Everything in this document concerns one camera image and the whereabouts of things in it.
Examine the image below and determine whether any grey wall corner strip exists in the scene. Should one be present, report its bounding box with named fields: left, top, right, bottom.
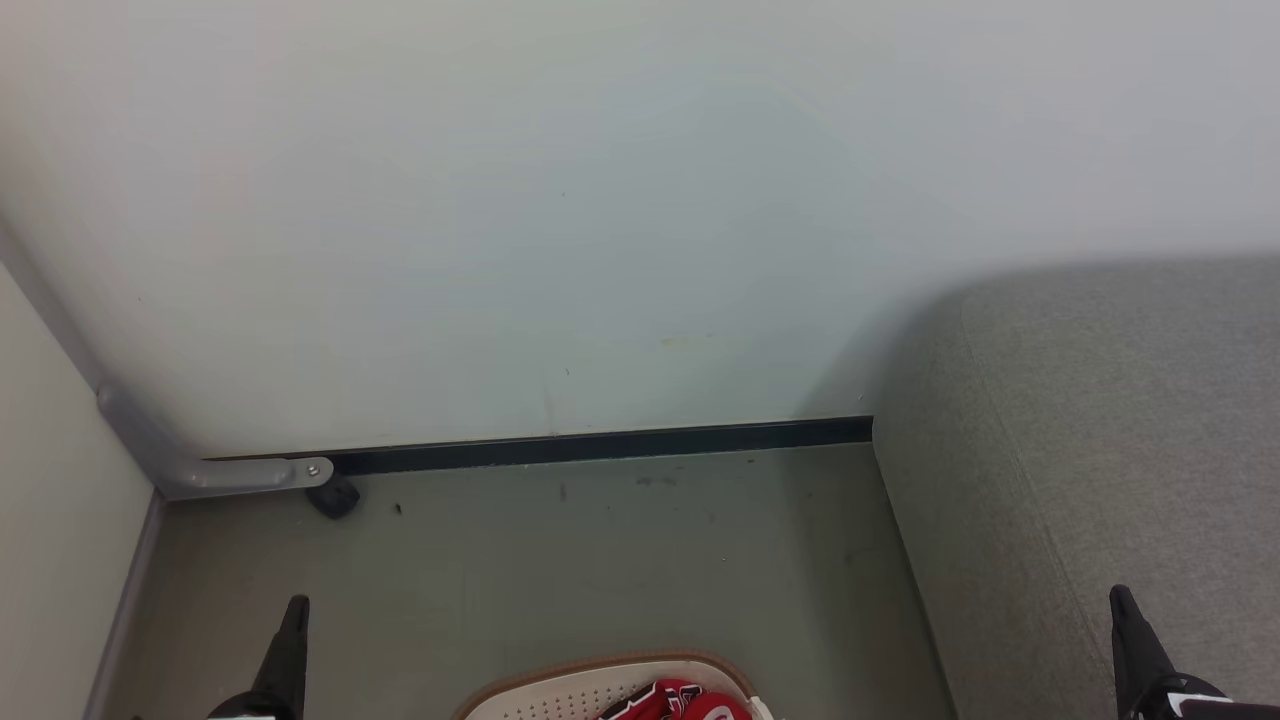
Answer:
left=0, top=215, right=166, bottom=720

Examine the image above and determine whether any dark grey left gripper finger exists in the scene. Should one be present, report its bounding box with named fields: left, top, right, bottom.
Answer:
left=205, top=595, right=311, bottom=720

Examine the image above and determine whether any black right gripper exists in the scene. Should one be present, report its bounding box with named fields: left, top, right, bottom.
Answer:
left=1108, top=585, right=1246, bottom=720

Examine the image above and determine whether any grey fabric sofa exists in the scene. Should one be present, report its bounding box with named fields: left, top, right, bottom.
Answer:
left=872, top=258, right=1280, bottom=720

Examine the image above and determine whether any red and white garment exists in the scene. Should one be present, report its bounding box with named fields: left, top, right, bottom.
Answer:
left=597, top=680, right=769, bottom=720

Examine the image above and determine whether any white laundry basket brown rim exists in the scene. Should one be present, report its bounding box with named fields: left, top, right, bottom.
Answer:
left=452, top=650, right=776, bottom=720

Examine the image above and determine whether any black baseboard strip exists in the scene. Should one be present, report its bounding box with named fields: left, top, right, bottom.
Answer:
left=205, top=416, right=874, bottom=476

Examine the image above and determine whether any grey metal floor bracket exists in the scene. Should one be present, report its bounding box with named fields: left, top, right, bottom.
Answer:
left=97, top=385, right=335, bottom=501

